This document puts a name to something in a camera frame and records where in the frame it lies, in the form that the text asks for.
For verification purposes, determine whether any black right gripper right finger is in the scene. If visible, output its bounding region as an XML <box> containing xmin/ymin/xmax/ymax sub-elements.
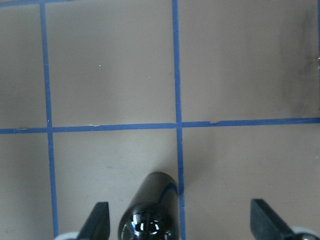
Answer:
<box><xmin>250</xmin><ymin>198</ymin><xmax>295</xmax><ymax>240</ymax></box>

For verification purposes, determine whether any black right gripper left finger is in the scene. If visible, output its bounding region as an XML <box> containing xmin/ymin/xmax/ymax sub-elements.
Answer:
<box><xmin>77</xmin><ymin>202</ymin><xmax>111</xmax><ymax>240</ymax></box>

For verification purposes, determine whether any dark glass wine bottle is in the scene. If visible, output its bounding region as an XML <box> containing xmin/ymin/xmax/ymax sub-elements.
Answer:
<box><xmin>117</xmin><ymin>171</ymin><xmax>180</xmax><ymax>240</ymax></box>

